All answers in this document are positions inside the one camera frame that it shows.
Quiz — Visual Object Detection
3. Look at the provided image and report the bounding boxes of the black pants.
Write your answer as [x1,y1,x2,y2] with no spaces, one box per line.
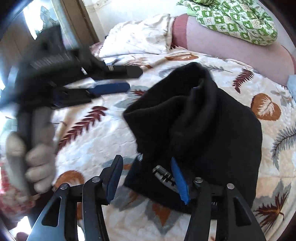
[123,62,262,213]

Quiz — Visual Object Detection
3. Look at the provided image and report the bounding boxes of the grey gloved left hand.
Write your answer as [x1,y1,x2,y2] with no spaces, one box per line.
[5,107,56,197]

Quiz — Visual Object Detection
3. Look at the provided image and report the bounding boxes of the leaf-patterned fleece blanket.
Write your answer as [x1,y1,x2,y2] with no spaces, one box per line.
[0,41,296,241]

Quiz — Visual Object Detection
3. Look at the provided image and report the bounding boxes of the stained glass window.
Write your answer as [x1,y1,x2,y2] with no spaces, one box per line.
[23,0,59,40]

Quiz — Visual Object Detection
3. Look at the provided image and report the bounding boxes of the white floral pillow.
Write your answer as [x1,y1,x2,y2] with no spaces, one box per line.
[98,14,175,58]

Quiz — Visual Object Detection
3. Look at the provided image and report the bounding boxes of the light blue quilted blanket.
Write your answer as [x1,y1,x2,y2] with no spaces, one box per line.
[287,75,296,95]

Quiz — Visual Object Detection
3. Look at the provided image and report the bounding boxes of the green white patterned quilt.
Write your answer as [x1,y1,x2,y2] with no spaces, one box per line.
[178,0,278,46]

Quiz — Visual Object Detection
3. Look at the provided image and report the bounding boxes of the pink quilted bolster cushion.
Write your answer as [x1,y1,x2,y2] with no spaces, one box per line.
[172,14,295,86]

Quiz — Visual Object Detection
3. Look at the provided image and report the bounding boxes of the brown wooden window frame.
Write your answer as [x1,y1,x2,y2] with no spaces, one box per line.
[59,0,99,46]

